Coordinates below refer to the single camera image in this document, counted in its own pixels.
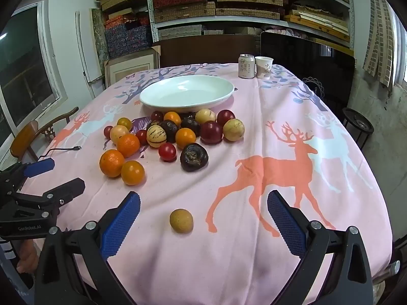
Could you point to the pink bundled cloth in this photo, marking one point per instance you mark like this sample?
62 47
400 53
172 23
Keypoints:
283 31

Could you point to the person's left hand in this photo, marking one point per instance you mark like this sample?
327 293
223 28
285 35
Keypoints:
27 257

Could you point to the white-framed window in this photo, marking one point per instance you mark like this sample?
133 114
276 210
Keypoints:
22 70

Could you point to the orange tangerine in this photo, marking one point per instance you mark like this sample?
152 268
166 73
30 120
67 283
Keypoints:
185 136
132 172
111 163
128 145
172 118

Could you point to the wooden chair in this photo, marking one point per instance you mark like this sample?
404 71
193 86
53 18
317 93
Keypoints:
24 138

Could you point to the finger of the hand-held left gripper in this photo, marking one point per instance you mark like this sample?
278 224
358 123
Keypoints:
39 166
68 189

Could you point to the white oval plate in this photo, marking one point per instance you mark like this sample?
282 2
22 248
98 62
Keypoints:
187 93

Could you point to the small yellowish tangerine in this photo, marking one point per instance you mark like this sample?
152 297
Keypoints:
124 123

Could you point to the black glossy panel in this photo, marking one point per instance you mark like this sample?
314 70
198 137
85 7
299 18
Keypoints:
302 63

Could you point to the marble-patterned panel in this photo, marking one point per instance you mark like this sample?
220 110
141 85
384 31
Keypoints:
99 38

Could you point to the pale beverage can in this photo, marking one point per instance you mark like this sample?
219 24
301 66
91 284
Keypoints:
246 68

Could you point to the white metal shelf rack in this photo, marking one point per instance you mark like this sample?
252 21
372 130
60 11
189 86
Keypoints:
148 12

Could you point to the hanging woven bamboo mat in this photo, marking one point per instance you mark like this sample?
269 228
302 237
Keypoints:
380 38

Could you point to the black round stool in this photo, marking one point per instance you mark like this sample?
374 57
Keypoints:
351 117

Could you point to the striped pepino melon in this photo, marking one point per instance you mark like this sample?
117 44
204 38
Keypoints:
156 136

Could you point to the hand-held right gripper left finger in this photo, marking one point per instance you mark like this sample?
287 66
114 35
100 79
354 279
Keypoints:
120 225

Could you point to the speckled yellow fruit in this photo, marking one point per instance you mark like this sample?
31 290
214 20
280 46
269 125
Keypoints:
181 220

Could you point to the pink deer-print tablecloth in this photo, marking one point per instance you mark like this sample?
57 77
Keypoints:
190 190

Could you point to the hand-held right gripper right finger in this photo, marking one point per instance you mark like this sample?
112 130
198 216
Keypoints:
284 222

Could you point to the dark red plum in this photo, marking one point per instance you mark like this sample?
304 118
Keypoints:
225 117
211 132

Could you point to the beige picture frame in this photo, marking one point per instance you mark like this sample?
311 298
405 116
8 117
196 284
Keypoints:
130 70

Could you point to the white paper cup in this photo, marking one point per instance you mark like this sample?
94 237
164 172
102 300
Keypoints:
264 68

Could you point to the stack of blue patterned boxes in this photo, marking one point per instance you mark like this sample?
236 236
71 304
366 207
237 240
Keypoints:
127 38

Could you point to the white leaning panel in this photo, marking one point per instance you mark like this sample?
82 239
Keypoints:
87 54

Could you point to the dark brown wooden board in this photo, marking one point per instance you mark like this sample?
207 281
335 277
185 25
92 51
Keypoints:
203 54

